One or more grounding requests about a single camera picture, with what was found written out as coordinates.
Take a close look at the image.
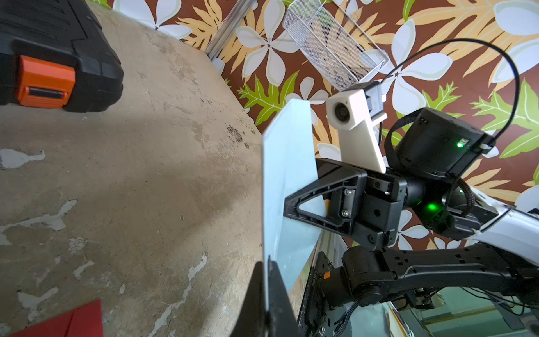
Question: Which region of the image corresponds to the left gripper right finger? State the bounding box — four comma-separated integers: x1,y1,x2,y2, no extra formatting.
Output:
267,260,300,337

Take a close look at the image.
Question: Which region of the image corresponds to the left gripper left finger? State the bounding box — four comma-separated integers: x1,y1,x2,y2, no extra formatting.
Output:
230,261,266,337

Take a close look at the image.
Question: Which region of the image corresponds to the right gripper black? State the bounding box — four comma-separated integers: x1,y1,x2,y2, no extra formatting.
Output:
284,159,408,251

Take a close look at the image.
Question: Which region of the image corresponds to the light blue envelope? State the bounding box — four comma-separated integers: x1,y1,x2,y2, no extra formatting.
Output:
262,99,321,292

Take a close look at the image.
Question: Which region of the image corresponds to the red envelope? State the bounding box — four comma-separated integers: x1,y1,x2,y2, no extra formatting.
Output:
11,299,104,337

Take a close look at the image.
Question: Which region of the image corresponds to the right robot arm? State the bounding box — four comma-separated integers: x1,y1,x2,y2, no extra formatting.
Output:
284,108,538,310

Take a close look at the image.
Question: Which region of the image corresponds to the white mesh basket right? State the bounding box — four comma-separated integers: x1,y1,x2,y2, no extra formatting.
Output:
282,1,390,91

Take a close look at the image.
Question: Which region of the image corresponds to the black tool case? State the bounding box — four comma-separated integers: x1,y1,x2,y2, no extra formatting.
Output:
1,1,124,112

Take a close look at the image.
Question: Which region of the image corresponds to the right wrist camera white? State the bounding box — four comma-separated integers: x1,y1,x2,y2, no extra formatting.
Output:
326,81,387,174

